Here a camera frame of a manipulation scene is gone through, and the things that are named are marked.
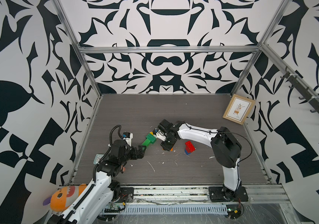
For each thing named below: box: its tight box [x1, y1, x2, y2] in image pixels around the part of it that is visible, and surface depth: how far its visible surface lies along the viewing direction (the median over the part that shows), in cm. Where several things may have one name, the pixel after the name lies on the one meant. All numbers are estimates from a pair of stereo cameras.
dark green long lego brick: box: [142, 138, 152, 146], surface depth 93 cm
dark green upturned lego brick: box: [145, 133, 157, 144], surface depth 93 cm
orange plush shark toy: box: [42, 183, 88, 212], surface depth 67 cm
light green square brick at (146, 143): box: [141, 138, 151, 148], surface depth 93 cm
